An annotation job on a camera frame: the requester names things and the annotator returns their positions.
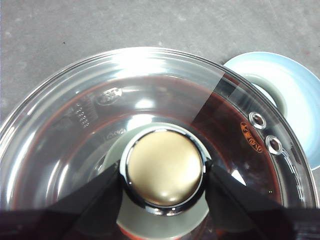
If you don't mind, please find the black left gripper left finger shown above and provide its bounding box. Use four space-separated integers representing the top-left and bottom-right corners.
0 161 124 240

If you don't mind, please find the glass lid with green knob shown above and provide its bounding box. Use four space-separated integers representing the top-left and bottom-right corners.
0 46 320 240

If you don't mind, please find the blue round plate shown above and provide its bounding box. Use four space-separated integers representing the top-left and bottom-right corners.
221 51 320 172

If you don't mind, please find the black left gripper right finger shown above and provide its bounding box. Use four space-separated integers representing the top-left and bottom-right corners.
203 159 320 240

